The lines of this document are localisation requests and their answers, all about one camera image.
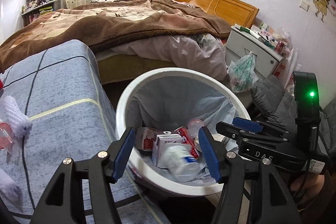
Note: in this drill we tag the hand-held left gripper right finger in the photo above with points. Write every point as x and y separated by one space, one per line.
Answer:
210 153

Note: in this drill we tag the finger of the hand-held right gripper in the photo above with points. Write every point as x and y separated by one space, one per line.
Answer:
231 132
246 122

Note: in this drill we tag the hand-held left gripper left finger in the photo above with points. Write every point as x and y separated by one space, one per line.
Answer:
123 153

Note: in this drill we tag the white paper cup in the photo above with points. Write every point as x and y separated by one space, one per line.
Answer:
181 161

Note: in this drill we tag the clear plastic cup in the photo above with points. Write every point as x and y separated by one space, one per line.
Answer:
195 125

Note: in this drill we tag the pale blue bin liner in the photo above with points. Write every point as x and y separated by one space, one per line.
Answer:
178 100

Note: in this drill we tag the white round bin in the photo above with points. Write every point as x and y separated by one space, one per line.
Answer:
183 74

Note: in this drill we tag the person's right hand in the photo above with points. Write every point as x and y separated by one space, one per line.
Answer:
311 184

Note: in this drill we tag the grey padded jacket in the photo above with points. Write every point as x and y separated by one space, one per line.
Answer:
273 98

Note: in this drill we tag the green printed plastic bag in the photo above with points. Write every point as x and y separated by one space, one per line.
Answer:
242 71

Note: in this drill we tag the white bag with red print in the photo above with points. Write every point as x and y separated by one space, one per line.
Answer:
284 66

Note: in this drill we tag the white nightstand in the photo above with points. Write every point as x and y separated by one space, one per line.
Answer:
252 43

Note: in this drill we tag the clutter of small boxes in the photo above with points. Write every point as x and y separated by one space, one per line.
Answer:
265 32

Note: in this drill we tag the pale pink duvet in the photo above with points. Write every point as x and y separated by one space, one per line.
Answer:
183 50

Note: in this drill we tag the wooden headboard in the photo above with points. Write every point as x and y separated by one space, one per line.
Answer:
231 6

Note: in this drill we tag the bed with brown blanket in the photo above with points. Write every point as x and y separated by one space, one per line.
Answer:
105 22

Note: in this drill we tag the red plastic wrapper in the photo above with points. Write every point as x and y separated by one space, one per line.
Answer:
1 84

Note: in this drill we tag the cluttered desk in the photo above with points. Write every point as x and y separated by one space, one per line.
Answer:
34 14

